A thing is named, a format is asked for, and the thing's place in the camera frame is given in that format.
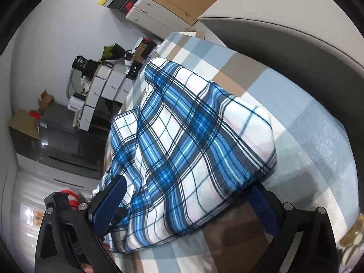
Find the dark wrapped flower bouquet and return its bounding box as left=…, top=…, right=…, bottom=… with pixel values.
left=102, top=43, right=126, bottom=60

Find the small brown gift box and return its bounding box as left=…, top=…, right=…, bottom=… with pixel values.
left=134, top=38, right=157, bottom=63

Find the dark grey cabinet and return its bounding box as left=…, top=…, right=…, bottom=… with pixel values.
left=38, top=102, right=110, bottom=171

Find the grey storage ottoman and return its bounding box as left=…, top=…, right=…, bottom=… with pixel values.
left=197, top=0, right=364, bottom=160

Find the cardboard box with flaps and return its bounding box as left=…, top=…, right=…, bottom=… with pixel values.
left=38, top=89, right=54, bottom=114

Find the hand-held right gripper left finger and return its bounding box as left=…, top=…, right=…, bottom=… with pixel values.
left=34, top=175, right=128, bottom=273

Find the blue plaid shirt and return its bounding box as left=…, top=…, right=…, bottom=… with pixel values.
left=91, top=57, right=278, bottom=253

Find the white drawer desk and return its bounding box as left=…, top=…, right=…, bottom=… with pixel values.
left=78, top=60, right=137, bottom=131

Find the grey metal tube frame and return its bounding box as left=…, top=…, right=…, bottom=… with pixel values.
left=66, top=68, right=78, bottom=99

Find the large open cardboard box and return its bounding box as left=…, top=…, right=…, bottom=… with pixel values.
left=8, top=109, right=40, bottom=140

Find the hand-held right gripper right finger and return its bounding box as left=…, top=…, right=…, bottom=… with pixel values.
left=247, top=186, right=339, bottom=273

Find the black printed box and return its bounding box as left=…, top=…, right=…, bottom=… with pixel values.
left=72, top=55, right=99, bottom=71

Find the checkered tablecloth table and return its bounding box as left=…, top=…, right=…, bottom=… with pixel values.
left=91, top=31, right=357, bottom=273

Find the black red shoe box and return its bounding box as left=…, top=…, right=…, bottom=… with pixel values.
left=122, top=0, right=140, bottom=13

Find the white ribbed suitcase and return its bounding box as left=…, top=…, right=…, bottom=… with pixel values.
left=125, top=0, right=197, bottom=39

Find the black gadget box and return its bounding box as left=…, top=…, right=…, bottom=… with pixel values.
left=126, top=63, right=141, bottom=80

